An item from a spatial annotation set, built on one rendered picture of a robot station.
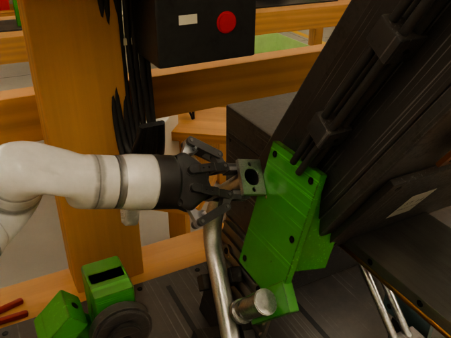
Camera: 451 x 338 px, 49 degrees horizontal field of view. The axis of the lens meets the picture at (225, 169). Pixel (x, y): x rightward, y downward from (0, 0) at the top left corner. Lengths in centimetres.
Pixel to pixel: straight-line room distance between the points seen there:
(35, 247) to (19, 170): 219
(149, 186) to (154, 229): 210
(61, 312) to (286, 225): 31
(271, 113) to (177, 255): 41
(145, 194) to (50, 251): 209
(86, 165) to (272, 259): 29
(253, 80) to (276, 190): 43
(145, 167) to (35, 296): 52
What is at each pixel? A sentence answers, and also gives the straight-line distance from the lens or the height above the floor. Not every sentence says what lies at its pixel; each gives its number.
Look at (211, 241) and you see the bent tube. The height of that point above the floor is 109.
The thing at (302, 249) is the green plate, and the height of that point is 116.
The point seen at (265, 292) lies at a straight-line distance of 72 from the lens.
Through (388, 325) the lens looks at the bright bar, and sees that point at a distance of 81.
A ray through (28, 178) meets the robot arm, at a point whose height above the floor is 131.
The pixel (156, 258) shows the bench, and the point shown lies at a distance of 113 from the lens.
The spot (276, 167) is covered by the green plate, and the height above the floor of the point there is 124.
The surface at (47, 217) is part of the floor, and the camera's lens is 298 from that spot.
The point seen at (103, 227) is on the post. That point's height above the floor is 102.
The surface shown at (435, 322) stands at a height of 111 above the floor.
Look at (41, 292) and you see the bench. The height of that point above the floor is 88.
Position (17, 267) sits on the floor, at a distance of 266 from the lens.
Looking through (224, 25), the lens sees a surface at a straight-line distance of 80.
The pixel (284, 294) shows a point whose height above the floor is 110.
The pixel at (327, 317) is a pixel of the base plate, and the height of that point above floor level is 90.
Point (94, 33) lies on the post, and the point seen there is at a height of 139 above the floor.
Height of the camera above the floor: 158
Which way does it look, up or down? 29 degrees down
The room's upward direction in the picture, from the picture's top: straight up
